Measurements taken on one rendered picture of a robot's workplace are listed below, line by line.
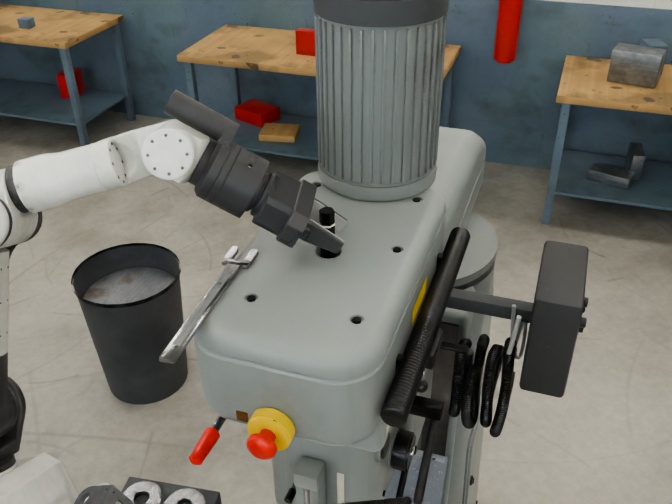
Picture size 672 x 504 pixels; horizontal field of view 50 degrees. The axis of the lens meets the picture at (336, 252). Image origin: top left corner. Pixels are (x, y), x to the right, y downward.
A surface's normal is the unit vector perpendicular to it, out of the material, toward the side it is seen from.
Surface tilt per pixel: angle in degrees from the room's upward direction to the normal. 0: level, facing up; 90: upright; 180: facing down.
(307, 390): 90
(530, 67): 90
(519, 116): 90
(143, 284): 0
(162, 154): 73
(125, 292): 0
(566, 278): 0
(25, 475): 29
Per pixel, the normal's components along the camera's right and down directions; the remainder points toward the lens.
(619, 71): -0.51, 0.48
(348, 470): -0.04, 0.56
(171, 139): 0.08, 0.29
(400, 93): 0.30, 0.52
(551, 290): -0.01, -0.83
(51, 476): 0.85, -0.43
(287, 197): 0.49, -0.70
